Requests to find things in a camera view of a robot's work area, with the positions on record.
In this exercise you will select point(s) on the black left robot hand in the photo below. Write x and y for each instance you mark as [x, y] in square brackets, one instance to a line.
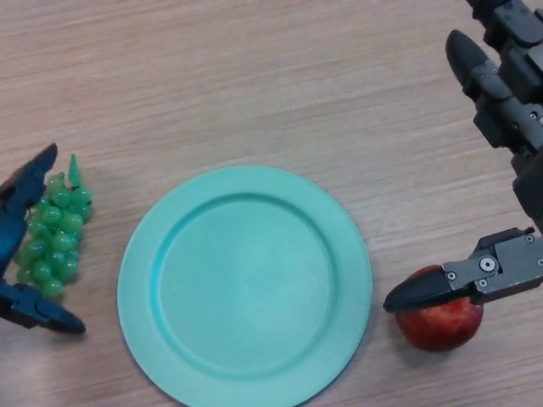
[17, 237]

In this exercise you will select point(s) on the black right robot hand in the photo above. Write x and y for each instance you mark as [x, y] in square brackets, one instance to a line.
[509, 106]

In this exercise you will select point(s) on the green grapes bunch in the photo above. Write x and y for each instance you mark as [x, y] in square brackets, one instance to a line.
[55, 237]

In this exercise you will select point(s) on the green round plate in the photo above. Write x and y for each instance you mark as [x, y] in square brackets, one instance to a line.
[245, 282]

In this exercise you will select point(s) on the red apple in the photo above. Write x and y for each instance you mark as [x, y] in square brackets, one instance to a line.
[439, 328]

